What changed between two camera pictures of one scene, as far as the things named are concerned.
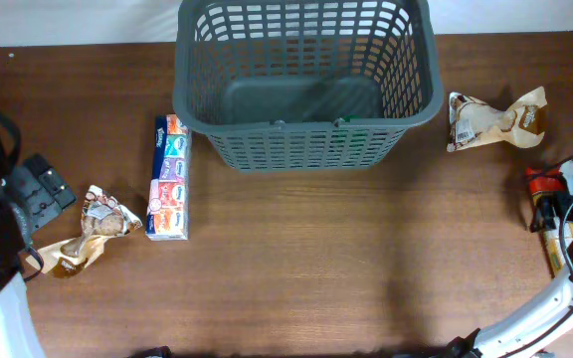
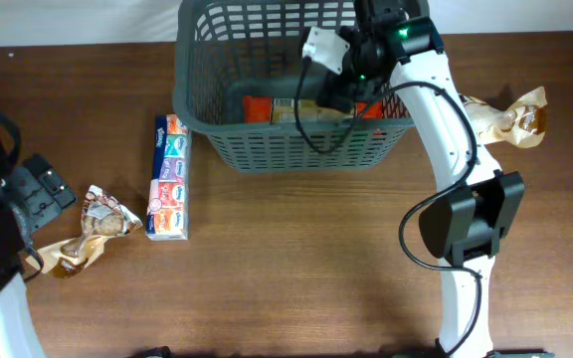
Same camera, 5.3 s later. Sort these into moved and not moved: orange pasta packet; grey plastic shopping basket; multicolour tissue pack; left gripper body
Moved: orange pasta packet
Not moved: left gripper body; grey plastic shopping basket; multicolour tissue pack
